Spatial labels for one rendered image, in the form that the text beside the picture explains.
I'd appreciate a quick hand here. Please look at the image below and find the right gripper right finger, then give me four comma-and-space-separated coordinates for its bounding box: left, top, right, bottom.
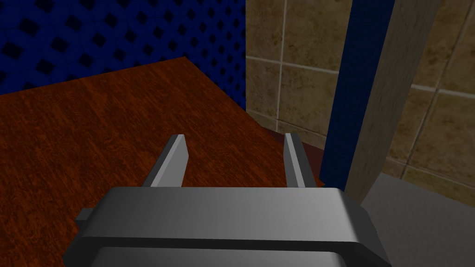
283, 132, 317, 188

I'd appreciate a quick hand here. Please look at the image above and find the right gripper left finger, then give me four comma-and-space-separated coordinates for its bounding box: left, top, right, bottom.
142, 134, 190, 188

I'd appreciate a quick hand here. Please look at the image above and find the red-brown wooden table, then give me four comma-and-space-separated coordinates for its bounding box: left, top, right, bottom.
0, 56, 327, 267

